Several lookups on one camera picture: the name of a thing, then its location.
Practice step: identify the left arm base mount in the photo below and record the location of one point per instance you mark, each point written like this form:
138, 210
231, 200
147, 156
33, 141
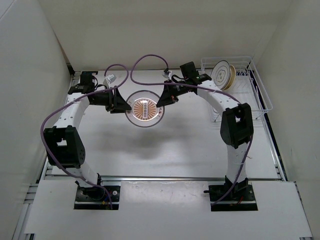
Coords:
95, 198

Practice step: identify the white wire dish rack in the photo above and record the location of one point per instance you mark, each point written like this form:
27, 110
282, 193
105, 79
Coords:
247, 86

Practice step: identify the cream yellow plate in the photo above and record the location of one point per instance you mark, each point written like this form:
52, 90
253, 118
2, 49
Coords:
231, 78

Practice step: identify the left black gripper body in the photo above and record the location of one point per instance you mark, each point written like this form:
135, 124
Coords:
104, 99

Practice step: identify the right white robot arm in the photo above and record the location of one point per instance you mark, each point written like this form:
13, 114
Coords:
236, 128

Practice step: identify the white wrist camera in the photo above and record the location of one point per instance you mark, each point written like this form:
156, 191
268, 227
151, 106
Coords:
108, 80
167, 74

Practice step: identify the white plate green rim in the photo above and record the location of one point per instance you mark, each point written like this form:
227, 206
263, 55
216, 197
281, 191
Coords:
221, 73

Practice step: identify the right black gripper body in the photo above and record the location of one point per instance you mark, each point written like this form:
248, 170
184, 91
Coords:
177, 90

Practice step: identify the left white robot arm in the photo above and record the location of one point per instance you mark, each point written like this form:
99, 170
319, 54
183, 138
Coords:
62, 142

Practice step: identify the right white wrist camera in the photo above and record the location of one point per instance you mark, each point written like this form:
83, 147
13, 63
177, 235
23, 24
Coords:
167, 74

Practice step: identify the metal rail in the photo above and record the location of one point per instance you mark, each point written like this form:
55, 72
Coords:
150, 178

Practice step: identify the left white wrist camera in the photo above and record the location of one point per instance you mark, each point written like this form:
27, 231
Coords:
108, 80

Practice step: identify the orange sunburst plate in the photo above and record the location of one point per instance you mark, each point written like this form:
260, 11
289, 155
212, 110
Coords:
144, 112

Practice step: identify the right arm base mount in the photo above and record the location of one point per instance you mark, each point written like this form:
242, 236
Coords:
240, 199

